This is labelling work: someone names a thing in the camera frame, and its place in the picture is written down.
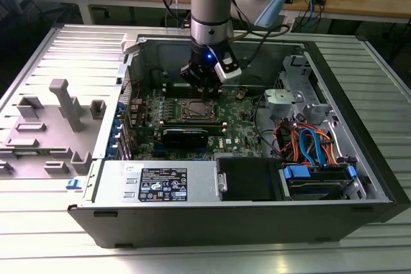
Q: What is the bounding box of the silver CPU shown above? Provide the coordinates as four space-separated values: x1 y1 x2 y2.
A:
189 103 210 116

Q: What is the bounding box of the metal socket cover frame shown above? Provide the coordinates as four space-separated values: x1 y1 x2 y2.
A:
183 100 219 120

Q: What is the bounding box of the CPU socket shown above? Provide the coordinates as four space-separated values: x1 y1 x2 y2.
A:
182 99 221 121

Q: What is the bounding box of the black RAM slot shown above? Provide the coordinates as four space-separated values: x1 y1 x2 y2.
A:
162 117 225 124
162 121 226 129

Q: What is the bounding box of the green motherboard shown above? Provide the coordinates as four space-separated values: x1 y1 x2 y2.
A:
128 86 267 162

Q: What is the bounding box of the black graphics card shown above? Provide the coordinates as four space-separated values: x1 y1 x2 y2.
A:
160 128 209 150

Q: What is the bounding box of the silver metal drive cage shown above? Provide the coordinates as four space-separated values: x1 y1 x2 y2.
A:
263 54 337 127

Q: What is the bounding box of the black power supply label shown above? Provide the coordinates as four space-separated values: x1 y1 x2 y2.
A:
137 167 188 201

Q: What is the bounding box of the blue disk carrier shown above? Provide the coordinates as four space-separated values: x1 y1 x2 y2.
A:
281 164 358 188

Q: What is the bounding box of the grey power supply unit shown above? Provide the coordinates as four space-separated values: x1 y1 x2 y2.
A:
92 160 222 204

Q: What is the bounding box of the grey parts rack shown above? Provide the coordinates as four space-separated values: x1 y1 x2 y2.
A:
0 78 107 180

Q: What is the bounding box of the black open PC case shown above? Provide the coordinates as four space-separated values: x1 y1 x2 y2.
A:
67 31 411 249

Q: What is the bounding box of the hard disk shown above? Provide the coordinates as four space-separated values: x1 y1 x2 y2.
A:
287 180 347 200

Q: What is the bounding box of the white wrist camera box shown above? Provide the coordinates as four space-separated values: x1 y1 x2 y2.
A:
213 49 243 83

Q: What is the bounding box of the black camera cable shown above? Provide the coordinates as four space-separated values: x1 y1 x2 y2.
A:
231 24 290 70

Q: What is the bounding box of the orange red wire bundle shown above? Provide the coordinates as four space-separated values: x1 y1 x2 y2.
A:
278 122 302 160

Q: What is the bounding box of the blue flat wire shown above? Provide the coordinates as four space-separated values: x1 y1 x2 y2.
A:
298 128 328 169

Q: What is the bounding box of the orange flat wire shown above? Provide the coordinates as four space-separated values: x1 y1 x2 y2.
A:
316 129 340 165

